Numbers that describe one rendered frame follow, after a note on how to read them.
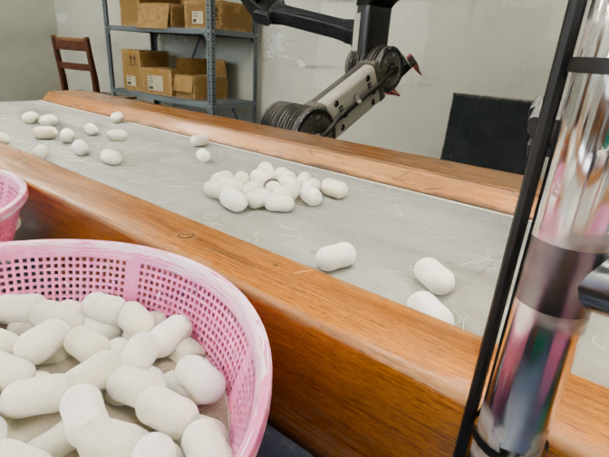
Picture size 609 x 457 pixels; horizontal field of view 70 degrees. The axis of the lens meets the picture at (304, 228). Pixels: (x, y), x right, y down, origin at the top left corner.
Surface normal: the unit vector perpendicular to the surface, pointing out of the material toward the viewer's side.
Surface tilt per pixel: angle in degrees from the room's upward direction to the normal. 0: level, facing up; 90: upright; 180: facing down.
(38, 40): 90
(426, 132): 90
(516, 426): 90
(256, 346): 75
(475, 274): 0
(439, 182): 45
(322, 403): 90
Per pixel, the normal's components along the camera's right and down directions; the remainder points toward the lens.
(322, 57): -0.59, 0.26
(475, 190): -0.39, -0.48
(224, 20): 0.79, 0.27
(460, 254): 0.06, -0.93
